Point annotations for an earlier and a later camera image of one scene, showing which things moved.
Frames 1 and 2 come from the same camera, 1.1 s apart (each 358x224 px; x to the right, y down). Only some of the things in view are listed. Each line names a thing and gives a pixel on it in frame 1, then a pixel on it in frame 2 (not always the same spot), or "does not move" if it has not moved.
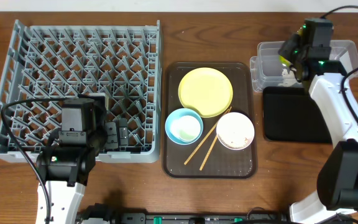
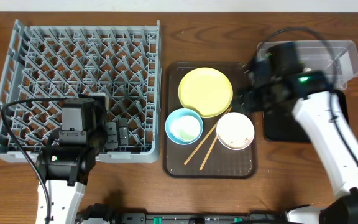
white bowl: x=235 y=130 does not move
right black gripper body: x=289 y=50 → x=253 y=98
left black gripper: x=114 y=134 does not move
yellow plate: x=207 y=90 does not move
